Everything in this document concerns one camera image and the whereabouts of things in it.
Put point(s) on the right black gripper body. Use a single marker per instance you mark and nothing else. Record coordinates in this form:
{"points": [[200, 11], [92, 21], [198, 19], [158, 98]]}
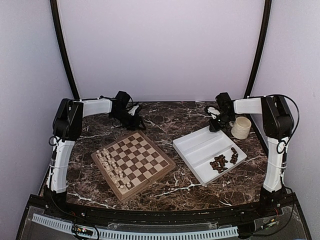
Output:
{"points": [[226, 118]]}

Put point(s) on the black frame post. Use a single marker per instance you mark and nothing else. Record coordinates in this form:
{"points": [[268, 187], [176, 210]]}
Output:
{"points": [[62, 48], [260, 47]]}

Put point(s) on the white chess pieces row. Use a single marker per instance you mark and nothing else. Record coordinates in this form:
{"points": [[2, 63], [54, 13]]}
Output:
{"points": [[113, 170]]}

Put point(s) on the left black frame post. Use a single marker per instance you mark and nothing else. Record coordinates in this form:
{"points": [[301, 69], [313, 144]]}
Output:
{"points": [[62, 48]]}

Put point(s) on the dark chess pieces small pile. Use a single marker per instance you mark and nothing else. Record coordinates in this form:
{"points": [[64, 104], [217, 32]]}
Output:
{"points": [[234, 157]]}

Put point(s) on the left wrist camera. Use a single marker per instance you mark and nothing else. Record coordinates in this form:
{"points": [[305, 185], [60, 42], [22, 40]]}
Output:
{"points": [[134, 110]]}

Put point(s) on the wooden chess board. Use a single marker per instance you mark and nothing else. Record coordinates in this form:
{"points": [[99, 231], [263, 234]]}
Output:
{"points": [[141, 161]]}

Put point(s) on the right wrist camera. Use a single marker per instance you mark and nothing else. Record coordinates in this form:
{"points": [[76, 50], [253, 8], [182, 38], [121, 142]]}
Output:
{"points": [[212, 111]]}

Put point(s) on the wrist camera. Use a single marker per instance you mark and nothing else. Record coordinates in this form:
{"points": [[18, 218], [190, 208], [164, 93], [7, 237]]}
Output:
{"points": [[134, 110], [212, 111]]}

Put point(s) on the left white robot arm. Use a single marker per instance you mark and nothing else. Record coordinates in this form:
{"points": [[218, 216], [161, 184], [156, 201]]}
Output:
{"points": [[67, 128]]}

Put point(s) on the white slotted cable duct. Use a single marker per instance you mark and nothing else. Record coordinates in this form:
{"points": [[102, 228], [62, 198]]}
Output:
{"points": [[121, 231]]}

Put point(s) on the right black frame post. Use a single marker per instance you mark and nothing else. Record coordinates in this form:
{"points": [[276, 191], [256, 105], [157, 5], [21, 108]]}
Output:
{"points": [[260, 47]]}

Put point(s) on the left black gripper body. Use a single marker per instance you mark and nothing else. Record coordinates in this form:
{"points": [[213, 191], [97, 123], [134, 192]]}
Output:
{"points": [[127, 122]]}

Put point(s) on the white plastic tray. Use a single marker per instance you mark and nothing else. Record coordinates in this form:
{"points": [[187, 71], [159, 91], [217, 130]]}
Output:
{"points": [[199, 148]]}

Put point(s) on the cream ceramic mug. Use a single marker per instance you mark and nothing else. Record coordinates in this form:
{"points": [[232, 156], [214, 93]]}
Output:
{"points": [[241, 128]]}

